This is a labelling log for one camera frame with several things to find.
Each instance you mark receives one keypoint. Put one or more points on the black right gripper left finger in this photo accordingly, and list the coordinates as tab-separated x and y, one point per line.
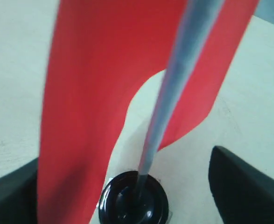
18	195

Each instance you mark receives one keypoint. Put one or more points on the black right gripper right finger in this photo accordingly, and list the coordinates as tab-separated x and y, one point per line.
242	194

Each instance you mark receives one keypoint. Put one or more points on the red flag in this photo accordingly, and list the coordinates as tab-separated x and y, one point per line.
102	52

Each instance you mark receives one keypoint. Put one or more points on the black round flag base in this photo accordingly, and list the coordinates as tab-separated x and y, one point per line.
130	199

